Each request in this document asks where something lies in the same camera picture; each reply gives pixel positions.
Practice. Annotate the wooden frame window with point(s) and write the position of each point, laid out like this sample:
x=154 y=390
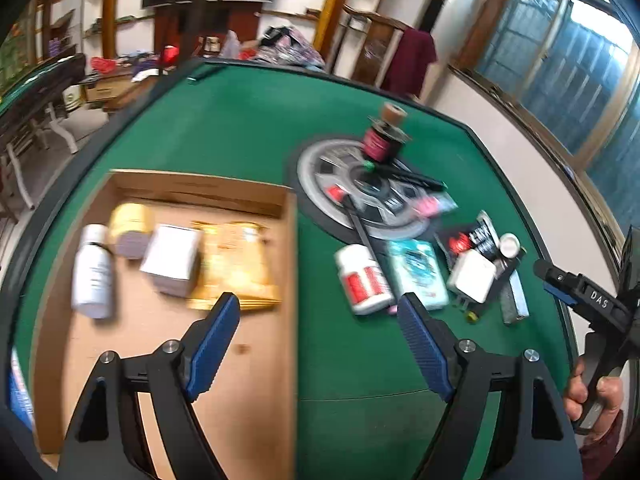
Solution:
x=550 y=50

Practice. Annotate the folding mahjong table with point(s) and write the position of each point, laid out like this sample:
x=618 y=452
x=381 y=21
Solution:
x=45 y=77

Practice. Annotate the small brown cylinder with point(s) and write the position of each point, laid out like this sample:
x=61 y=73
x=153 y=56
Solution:
x=394 y=112

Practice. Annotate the yellow lid jar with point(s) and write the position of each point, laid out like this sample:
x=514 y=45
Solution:
x=131 y=225

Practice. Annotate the green felt mahjong table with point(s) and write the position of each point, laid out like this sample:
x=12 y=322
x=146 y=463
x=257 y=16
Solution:
x=165 y=80

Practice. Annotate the floral cloth pile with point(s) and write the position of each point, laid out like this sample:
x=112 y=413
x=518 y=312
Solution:
x=295 y=50

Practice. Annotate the tall white plastic bottle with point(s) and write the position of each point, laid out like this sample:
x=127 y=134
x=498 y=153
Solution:
x=92 y=275

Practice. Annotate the dark wooden chair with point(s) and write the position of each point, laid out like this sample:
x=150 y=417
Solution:
x=200 y=15

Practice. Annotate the small pink packet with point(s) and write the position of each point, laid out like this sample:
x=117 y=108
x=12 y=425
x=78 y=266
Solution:
x=430 y=205

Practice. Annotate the small green bar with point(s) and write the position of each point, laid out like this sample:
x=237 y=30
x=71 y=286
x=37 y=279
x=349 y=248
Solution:
x=197 y=77

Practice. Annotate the teal wet wipes packet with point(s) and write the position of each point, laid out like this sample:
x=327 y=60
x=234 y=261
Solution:
x=417 y=270

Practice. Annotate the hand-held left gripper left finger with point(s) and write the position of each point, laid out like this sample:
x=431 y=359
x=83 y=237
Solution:
x=212 y=345

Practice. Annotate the low wooden table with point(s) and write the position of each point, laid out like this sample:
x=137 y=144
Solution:
x=115 y=92

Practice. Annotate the golden snack packet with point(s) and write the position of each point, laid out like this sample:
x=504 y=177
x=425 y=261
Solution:
x=235 y=265

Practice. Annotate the person's right forearm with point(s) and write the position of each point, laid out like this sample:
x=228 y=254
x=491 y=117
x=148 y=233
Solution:
x=602 y=455

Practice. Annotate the black marker pen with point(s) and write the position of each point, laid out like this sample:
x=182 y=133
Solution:
x=361 y=232

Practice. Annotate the flower wall mural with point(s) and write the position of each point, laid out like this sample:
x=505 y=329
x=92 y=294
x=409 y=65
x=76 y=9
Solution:
x=20 y=45

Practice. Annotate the black snack packet red crab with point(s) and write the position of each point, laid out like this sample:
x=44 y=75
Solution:
x=462 y=242

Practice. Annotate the white charger plug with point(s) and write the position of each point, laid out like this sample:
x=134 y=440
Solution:
x=470 y=275

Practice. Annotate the white round container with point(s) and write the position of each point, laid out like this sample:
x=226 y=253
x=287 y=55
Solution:
x=72 y=96

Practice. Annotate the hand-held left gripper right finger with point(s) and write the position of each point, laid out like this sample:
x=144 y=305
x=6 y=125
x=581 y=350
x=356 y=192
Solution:
x=422 y=345

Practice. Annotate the white bottle red label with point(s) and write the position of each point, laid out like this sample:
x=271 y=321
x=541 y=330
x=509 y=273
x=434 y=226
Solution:
x=357 y=265

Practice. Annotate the white bottle green label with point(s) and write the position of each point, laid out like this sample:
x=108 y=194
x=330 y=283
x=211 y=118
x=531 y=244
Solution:
x=510 y=246

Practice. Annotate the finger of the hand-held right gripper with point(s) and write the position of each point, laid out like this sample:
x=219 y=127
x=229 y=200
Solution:
x=550 y=271
x=559 y=294

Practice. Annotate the wooden chair round carving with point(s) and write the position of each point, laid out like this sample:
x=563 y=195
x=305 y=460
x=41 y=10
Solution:
x=372 y=50

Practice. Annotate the blue table label panel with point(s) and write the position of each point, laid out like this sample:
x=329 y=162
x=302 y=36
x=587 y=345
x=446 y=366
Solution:
x=20 y=390

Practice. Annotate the person's right hand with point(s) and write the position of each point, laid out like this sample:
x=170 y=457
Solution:
x=612 y=400

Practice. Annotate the red plastic bag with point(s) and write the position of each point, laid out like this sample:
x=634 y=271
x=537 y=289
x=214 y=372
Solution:
x=102 y=65
x=170 y=54

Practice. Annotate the red brown television cabinet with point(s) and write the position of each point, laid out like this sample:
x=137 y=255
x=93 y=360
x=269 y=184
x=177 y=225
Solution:
x=245 y=25

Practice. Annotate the maroon shirt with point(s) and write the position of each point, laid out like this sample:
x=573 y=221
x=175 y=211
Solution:
x=407 y=60

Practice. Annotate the grey rectangular block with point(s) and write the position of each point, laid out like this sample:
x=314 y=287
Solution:
x=515 y=302

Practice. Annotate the round table centre panel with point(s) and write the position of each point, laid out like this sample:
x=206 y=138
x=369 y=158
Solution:
x=325 y=160

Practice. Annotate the small white cardboard box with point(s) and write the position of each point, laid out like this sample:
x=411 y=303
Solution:
x=170 y=255

